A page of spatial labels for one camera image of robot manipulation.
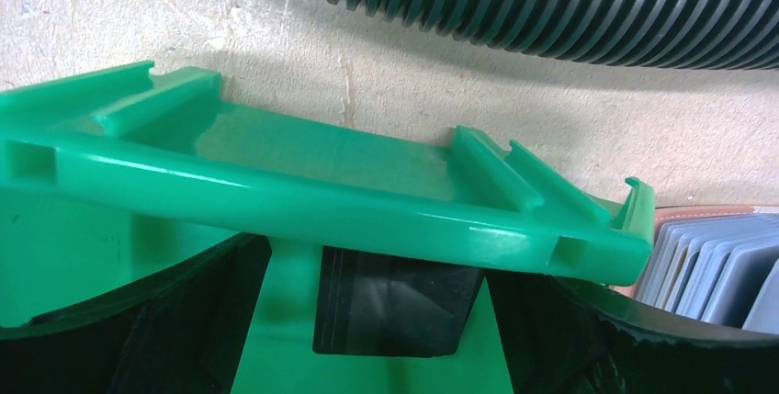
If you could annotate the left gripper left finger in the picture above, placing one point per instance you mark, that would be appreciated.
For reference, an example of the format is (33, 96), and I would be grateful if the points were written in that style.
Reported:
(179, 330)

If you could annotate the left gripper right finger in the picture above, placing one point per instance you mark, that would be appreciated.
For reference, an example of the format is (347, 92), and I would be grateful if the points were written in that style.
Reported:
(562, 335)

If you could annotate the green plastic bin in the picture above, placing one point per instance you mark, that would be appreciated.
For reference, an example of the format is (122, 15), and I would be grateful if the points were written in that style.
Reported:
(380, 246)

